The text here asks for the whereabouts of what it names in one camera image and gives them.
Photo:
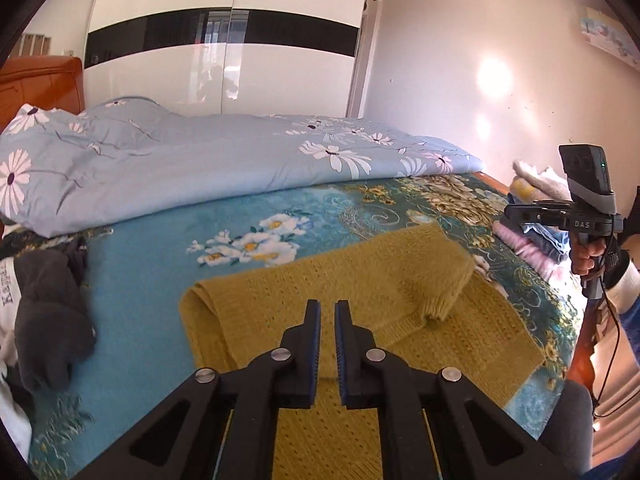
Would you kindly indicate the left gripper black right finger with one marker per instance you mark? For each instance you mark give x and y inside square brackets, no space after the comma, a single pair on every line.
[433,425]

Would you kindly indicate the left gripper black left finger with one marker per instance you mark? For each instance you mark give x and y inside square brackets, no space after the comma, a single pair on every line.
[221,425]

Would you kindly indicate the mustard yellow knit sweater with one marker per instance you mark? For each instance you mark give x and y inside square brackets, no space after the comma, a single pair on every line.
[417,291]

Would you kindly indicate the stack of folded clothes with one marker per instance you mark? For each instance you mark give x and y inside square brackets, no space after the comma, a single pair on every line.
[545,248]

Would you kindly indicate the person's right hand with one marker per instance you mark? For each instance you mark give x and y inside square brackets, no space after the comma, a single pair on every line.
[583,257]

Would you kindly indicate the teal floral bed blanket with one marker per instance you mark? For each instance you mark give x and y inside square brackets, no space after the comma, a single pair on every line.
[139,270]

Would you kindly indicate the dark grey white Kappa sweatshirt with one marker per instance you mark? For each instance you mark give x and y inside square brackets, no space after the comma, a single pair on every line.
[45,328]

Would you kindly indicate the light blue floral duvet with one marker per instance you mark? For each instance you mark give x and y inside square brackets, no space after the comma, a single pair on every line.
[63,172]

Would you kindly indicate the orange wooden headboard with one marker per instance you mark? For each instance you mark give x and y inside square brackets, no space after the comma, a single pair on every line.
[46,81]

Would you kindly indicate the white black striped wardrobe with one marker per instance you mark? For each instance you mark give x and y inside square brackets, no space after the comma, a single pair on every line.
[199,57]

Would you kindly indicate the black grey tracking camera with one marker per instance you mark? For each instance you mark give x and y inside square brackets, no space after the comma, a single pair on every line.
[587,176]

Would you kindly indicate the wall poster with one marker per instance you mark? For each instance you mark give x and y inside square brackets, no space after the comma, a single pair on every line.
[609,36]

